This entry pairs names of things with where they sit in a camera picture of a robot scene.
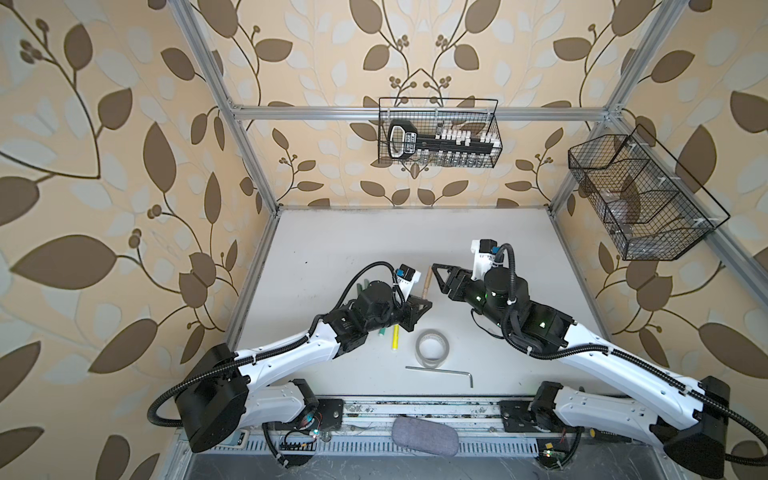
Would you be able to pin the grey fabric pouch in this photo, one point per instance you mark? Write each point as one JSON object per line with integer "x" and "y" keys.
{"x": 425, "y": 436}

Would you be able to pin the black socket holder tool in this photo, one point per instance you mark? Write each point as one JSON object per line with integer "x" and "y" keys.
{"x": 404, "y": 141}

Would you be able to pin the clear tape roll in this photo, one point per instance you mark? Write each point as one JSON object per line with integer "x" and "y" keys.
{"x": 432, "y": 349}

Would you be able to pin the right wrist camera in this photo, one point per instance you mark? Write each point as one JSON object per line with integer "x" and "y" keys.
{"x": 484, "y": 252}

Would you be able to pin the grey remote device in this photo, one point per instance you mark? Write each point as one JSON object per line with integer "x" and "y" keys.
{"x": 237, "y": 440}

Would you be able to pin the metal hex key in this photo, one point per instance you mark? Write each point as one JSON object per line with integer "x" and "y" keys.
{"x": 466, "y": 374}

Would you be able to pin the back wire basket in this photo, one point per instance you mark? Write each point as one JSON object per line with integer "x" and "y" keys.
{"x": 471, "y": 113}

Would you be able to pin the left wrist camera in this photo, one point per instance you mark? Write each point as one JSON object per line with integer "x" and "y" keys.
{"x": 406, "y": 278}

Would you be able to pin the right wire basket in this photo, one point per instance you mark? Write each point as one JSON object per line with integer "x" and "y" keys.
{"x": 653, "y": 207}

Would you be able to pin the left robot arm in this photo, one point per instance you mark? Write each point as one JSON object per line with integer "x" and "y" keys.
{"x": 231, "y": 390}

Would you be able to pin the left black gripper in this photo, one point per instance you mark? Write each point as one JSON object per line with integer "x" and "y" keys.
{"x": 411, "y": 305}

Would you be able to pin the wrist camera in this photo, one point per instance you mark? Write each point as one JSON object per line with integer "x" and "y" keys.
{"x": 406, "y": 278}
{"x": 484, "y": 252}

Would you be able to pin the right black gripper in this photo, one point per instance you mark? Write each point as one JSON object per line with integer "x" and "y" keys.
{"x": 457, "y": 275}

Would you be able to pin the wire basket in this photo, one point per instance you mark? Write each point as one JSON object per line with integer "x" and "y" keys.
{"x": 653, "y": 207}
{"x": 471, "y": 113}

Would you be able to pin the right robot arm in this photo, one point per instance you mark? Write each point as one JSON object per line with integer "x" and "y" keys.
{"x": 687, "y": 419}

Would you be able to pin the brown fineliner pen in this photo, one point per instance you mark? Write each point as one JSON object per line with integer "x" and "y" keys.
{"x": 427, "y": 283}

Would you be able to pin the yellow black screwdriver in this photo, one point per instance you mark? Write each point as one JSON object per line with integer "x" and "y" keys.
{"x": 608, "y": 437}

